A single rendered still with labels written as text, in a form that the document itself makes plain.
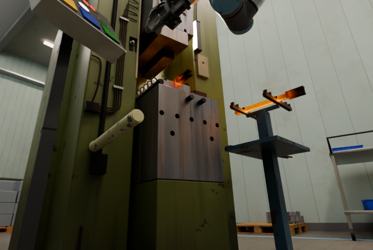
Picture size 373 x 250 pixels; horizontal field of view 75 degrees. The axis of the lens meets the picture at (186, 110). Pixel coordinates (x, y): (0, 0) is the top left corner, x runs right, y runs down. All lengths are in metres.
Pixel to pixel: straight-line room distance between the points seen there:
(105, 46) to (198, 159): 0.65
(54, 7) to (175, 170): 0.75
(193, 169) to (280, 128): 3.96
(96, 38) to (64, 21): 0.12
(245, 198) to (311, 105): 2.13
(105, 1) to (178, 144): 0.93
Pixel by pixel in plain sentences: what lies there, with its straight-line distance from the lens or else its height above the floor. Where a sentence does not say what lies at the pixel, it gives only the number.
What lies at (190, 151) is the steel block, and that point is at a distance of 1.16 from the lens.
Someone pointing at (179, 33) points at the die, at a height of 1.34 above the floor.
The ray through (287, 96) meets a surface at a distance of 1.43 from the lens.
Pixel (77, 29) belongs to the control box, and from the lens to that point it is 0.97.
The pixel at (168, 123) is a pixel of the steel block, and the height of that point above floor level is 0.72.
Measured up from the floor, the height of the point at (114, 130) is 0.61.
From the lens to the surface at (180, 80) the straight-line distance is 1.31.
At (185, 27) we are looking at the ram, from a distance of 1.60.
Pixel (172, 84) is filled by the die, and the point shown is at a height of 0.97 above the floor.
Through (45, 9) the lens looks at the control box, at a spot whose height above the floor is 0.94.
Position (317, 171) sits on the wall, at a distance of 4.73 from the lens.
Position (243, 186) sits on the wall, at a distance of 5.13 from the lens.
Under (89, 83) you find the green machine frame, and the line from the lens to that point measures 1.27.
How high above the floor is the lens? 0.34
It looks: 23 degrees up
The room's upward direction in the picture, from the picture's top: 2 degrees counter-clockwise
